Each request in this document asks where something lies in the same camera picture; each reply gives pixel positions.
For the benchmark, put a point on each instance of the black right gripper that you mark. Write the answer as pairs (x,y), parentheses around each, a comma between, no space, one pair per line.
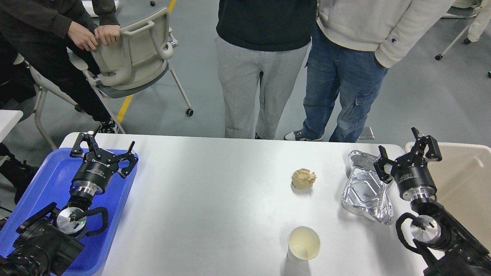
(410,171)

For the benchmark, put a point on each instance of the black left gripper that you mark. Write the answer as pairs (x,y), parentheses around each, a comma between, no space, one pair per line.
(93,172)

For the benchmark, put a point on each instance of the white paper cup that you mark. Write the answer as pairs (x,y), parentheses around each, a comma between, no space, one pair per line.
(304,244)

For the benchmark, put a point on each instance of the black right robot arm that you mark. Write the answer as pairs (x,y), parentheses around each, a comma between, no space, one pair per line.
(446,246)

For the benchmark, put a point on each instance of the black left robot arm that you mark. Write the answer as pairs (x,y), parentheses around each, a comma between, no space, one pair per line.
(66,221)

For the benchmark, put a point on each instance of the seated person's left hand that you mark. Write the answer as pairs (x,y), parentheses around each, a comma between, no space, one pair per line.
(82,37)

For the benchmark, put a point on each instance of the seated person's right hand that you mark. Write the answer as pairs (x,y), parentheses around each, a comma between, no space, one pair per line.
(108,34)

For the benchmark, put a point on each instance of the crumpled aluminium foil tray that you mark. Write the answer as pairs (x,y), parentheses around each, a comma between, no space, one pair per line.
(364,193)

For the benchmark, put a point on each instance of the beige plastic bin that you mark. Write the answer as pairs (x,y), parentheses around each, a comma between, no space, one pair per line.
(463,181)

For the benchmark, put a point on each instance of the beige folding chair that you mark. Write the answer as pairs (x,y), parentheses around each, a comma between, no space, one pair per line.
(141,58)

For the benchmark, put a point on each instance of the white side table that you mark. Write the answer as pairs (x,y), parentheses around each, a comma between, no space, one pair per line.
(8,119)

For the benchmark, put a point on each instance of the crumpled brown paper ball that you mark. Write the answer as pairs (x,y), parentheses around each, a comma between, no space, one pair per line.
(303,179)

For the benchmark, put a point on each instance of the background chair leg with castor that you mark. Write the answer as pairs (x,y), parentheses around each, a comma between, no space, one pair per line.
(461,38)

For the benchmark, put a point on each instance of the person in blue jeans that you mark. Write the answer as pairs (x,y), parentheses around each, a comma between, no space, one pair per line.
(354,44)

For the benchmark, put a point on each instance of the person in black clothes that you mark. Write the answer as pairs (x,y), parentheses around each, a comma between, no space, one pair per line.
(38,30)

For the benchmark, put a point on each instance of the person in cream clothes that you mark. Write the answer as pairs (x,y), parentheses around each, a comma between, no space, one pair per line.
(481,20)

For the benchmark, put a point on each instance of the person in grey sweatpants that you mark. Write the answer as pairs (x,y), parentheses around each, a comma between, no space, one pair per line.
(261,45)

